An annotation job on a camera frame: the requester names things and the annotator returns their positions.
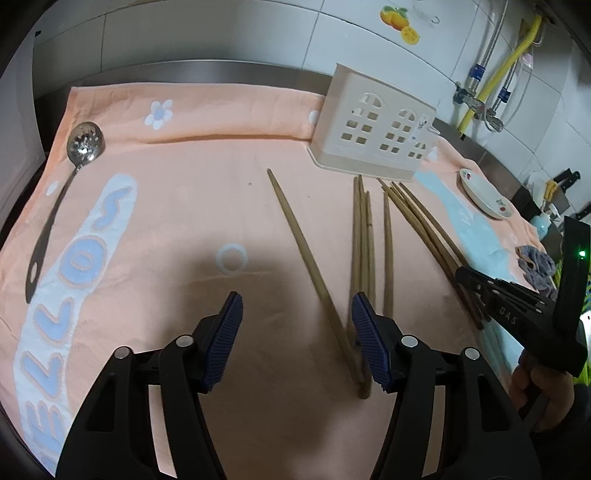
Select wooden chopstick lone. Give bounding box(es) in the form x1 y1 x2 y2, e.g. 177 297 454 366
266 168 368 399

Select wooden chopstick group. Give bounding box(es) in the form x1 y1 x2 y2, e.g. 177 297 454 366
379 179 484 330
398 182 469 266
379 180 484 330
391 182 462 275

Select person's right hand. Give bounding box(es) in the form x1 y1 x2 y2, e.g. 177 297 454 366
509 350 575 431

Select grey knitted cloth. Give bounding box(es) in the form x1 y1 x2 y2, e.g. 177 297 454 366
515 245 558 301

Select light blue bottle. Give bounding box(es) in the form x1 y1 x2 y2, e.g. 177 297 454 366
530 212 552 240

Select white plate with red fruit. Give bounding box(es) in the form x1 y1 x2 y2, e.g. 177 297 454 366
459 168 513 220

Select steel angle valve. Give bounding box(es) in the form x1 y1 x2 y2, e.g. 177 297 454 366
484 108 504 133

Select peach printed towel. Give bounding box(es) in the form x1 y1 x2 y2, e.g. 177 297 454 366
0 81 548 478

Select cream plastic utensil holder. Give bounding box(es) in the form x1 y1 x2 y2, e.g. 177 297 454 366
308 64 439 181

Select black knife handle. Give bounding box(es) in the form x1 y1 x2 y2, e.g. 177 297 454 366
554 168 581 193

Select yellow gas hose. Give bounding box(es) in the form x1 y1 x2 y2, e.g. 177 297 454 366
457 13 544 133

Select braided steel hose right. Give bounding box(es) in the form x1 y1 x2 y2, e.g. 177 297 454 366
496 45 532 116

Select braided steel hose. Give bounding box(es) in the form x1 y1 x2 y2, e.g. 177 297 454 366
466 0 512 100
496 45 532 116

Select red-handled water valve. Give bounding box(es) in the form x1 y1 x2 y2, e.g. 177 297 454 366
453 82 486 120

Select braided steel hose left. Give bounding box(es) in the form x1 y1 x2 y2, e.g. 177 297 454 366
466 0 512 100

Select steel slotted spoon black handle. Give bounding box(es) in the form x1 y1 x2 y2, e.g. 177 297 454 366
25 121 105 304

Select orange fruit wall sticker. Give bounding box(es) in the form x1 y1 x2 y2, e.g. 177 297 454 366
380 5 420 45

